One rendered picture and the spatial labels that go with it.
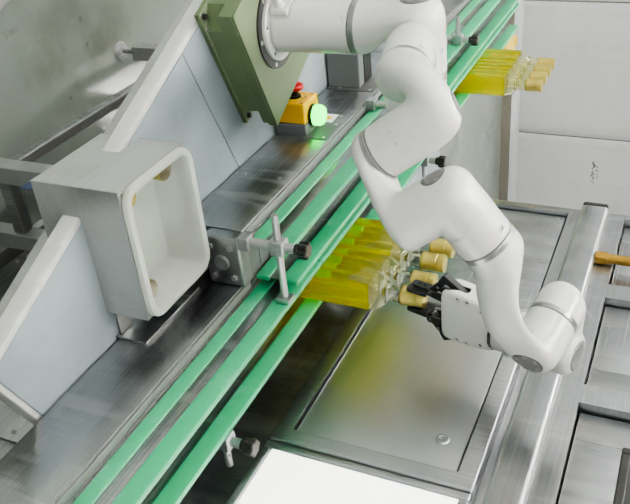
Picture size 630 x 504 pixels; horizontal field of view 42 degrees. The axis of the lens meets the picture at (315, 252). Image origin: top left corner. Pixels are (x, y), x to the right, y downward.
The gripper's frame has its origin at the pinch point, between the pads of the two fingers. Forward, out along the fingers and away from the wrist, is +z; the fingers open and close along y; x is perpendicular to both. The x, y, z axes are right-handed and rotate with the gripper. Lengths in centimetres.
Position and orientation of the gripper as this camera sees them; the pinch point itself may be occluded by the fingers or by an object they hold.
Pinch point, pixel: (420, 298)
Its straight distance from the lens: 142.5
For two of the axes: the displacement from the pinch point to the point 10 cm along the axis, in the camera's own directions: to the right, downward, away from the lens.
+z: -7.7, -2.8, 5.7
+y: -0.9, -8.5, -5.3
